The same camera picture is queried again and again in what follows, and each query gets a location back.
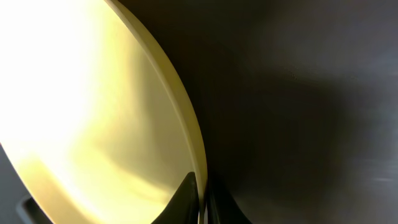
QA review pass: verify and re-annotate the yellow plate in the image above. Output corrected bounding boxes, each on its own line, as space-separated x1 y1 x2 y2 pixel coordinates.
1 0 207 223

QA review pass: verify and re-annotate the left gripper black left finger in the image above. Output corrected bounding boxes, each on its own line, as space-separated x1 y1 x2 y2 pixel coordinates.
152 172 199 224

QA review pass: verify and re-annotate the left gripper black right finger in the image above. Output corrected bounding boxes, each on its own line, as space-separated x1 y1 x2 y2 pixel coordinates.
207 182 251 224

